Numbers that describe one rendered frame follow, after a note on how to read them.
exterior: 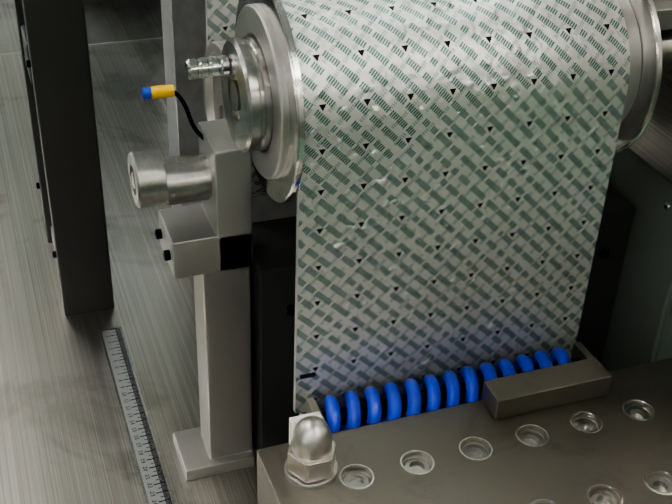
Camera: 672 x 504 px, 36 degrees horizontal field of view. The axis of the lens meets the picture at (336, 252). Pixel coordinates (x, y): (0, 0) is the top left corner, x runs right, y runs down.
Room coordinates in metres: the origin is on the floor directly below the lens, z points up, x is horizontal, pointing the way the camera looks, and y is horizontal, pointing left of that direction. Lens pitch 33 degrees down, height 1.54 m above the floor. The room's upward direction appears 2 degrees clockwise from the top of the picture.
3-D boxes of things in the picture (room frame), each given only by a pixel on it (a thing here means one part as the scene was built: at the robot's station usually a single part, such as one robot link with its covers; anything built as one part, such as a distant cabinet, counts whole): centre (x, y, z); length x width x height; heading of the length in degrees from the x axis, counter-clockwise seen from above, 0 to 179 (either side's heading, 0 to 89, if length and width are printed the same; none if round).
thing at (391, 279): (0.62, -0.08, 1.11); 0.23 x 0.01 x 0.18; 111
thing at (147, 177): (0.64, 0.14, 1.18); 0.04 x 0.02 x 0.04; 21
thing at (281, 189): (0.63, 0.05, 1.25); 0.15 x 0.01 x 0.15; 21
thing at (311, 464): (0.51, 0.01, 1.05); 0.04 x 0.04 x 0.04
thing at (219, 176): (0.65, 0.10, 1.05); 0.06 x 0.05 x 0.31; 111
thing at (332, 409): (0.60, -0.09, 1.03); 0.21 x 0.04 x 0.03; 111
